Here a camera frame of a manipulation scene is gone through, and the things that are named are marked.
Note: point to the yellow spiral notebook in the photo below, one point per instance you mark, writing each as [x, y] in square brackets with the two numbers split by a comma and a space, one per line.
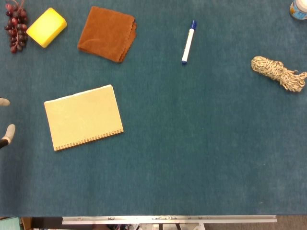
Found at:
[82, 117]

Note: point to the aluminium table edge rail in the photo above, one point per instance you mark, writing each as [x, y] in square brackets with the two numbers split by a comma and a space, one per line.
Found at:
[168, 219]

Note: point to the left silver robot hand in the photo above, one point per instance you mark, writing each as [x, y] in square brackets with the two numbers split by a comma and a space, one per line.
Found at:
[10, 131]

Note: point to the yellow sponge block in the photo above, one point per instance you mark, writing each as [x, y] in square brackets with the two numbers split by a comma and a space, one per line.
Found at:
[46, 27]

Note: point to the dark red grape bunch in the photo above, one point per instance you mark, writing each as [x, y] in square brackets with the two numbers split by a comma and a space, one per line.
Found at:
[16, 26]

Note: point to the white lidded jar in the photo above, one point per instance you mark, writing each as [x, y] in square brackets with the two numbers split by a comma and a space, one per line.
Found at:
[299, 9]

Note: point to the white blue marker pen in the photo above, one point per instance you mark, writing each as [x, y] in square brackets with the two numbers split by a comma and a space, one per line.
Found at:
[188, 43]

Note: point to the brown cloth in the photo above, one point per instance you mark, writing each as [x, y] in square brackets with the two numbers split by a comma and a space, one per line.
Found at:
[105, 33]

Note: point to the teal box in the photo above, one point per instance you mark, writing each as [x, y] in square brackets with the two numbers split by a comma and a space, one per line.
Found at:
[9, 224]

